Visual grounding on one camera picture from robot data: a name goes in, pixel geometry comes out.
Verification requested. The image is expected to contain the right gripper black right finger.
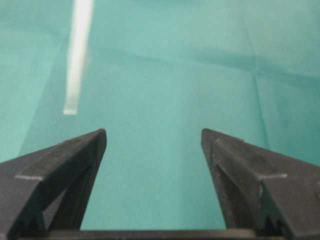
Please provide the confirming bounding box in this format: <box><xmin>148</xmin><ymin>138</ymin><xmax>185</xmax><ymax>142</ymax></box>
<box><xmin>201</xmin><ymin>128</ymin><xmax>320</xmax><ymax>240</ymax></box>

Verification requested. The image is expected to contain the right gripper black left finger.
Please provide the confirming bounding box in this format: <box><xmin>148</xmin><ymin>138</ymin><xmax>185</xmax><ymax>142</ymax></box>
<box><xmin>0</xmin><ymin>128</ymin><xmax>107</xmax><ymax>240</ymax></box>

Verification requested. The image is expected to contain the white duct tape roll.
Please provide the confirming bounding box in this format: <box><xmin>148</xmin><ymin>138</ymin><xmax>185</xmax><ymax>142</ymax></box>
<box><xmin>63</xmin><ymin>0</ymin><xmax>95</xmax><ymax>116</ymax></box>

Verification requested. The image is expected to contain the green table cloth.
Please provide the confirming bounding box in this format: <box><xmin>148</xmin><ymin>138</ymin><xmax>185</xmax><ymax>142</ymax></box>
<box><xmin>0</xmin><ymin>0</ymin><xmax>320</xmax><ymax>230</ymax></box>

